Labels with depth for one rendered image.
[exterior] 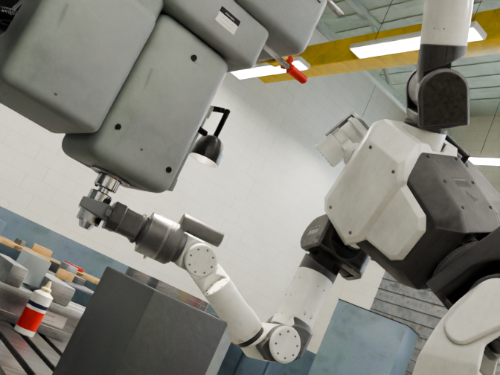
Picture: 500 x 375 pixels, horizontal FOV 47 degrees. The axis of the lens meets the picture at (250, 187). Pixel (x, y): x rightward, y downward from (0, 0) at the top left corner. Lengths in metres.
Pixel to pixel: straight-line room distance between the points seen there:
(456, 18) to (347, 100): 9.54
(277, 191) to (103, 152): 8.65
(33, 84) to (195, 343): 0.51
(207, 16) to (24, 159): 6.76
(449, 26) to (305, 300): 0.64
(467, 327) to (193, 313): 0.50
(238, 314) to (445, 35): 0.69
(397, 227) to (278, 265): 8.79
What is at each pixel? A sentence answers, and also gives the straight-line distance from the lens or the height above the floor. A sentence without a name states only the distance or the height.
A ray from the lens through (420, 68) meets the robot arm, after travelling 1.21.
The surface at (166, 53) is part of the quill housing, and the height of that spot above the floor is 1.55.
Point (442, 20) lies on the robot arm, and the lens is 1.19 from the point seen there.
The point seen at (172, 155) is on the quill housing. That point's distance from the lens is 1.14.
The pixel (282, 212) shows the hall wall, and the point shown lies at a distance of 9.79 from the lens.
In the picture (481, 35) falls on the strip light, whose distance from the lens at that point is 5.70.
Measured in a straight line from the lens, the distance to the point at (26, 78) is 1.03.
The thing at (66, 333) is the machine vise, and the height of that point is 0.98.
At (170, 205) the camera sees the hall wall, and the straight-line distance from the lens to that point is 8.61.
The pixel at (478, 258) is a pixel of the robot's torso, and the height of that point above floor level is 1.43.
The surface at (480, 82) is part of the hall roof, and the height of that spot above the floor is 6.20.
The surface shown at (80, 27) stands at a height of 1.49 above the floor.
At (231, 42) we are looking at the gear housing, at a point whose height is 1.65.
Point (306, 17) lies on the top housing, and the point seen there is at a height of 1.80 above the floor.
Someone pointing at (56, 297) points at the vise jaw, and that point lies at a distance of 1.31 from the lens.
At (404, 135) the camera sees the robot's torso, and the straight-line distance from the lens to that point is 1.18.
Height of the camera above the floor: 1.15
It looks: 12 degrees up
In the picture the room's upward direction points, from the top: 25 degrees clockwise
